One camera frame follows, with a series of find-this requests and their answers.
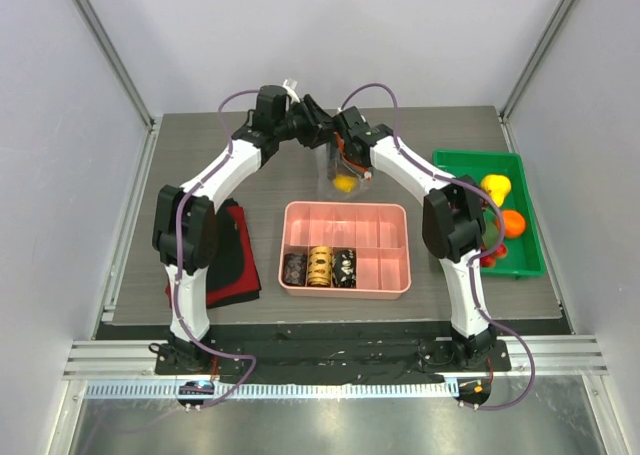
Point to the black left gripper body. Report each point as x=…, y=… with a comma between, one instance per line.
x=302, y=127

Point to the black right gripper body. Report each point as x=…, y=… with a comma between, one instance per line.
x=347, y=151

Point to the clear zip bag orange seal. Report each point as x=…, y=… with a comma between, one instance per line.
x=329, y=164

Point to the yellow orange fake fruit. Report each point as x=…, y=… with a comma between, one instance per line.
x=345, y=183

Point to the yellow fake lemon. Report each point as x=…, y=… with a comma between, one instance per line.
x=497, y=187

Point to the orange fake orange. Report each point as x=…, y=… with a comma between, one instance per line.
x=515, y=224

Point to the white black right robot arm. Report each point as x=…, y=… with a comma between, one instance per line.
x=452, y=219

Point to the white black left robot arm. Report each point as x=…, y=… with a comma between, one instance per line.
x=185, y=232

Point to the pink divided organizer tray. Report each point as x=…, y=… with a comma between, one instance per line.
x=377, y=232

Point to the black white patterned tape roll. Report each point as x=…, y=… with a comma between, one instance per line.
x=344, y=269

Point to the gold patterned tape roll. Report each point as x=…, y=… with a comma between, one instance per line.
x=319, y=267

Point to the dark patterned tape roll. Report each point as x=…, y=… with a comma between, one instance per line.
x=294, y=269

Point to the red cloth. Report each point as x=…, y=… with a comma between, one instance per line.
x=232, y=277

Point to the green plastic bin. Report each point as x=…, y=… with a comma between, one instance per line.
x=521, y=257

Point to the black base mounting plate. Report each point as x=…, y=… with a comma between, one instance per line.
x=350, y=357

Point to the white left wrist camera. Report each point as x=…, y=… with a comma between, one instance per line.
x=289, y=85

